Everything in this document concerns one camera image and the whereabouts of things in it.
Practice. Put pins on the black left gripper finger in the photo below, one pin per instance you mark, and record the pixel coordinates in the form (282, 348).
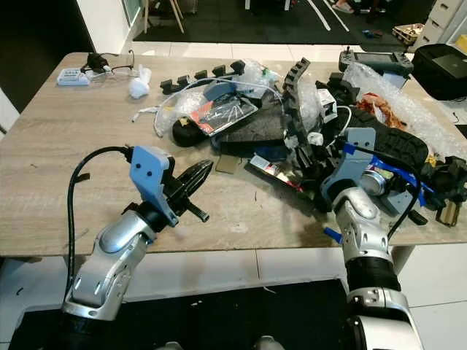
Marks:
(191, 190)
(191, 176)

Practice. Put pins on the black rounded rubber piece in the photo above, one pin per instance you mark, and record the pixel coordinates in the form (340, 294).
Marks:
(186, 133)

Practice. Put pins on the blue tape piece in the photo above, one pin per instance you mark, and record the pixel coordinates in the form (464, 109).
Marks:
(332, 235)

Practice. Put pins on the red white flat packet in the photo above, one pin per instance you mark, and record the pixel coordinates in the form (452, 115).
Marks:
(273, 169)

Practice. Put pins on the clear plastic bag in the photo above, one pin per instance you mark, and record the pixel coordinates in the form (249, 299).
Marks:
(179, 109)

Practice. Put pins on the red black blister package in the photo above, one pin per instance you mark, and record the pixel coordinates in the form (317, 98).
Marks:
(222, 113)

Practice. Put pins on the black foam block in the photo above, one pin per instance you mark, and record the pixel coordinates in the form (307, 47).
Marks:
(255, 131)

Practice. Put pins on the black treaded shoe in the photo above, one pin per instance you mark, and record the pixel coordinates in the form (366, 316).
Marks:
(394, 138)

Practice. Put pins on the grey-blue printed plastic part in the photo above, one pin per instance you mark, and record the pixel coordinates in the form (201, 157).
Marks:
(219, 91)

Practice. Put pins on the white plug adapter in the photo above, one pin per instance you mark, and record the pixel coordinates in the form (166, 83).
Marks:
(328, 102)

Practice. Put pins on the orange brown crumpled wrapper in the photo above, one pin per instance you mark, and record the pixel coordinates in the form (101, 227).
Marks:
(379, 109)

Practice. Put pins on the white crumpled tissue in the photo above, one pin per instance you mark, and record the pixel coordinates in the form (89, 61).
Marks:
(139, 84)

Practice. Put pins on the light wooden table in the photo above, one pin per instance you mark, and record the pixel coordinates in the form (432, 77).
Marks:
(58, 146)

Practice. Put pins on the brass padlock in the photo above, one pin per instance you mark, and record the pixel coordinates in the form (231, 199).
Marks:
(449, 211)

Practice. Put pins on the large black floor carpet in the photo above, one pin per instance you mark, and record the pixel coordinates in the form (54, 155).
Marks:
(226, 317)

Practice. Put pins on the black-rimmed glasses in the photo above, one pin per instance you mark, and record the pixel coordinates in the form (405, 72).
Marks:
(113, 65)

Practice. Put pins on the grey handheld controller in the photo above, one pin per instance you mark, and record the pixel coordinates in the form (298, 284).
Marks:
(376, 60)

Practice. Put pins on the small white blue box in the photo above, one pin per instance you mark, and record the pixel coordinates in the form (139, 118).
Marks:
(73, 76)

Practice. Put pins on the black carry case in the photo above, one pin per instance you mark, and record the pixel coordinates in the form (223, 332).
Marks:
(441, 69)

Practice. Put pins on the small wooden crate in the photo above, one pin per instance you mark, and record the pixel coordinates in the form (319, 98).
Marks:
(407, 33)

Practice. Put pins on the white cabinet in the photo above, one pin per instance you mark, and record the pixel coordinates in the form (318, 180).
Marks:
(445, 18)

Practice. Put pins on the grey-blue left wrist camera mount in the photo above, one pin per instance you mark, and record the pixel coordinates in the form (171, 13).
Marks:
(152, 175)

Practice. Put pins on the grey-blue wrist camera mount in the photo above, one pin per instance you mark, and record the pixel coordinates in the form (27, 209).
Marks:
(152, 175)
(354, 164)

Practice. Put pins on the grey-blue right wrist camera mount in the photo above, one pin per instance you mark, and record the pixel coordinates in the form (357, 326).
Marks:
(354, 164)

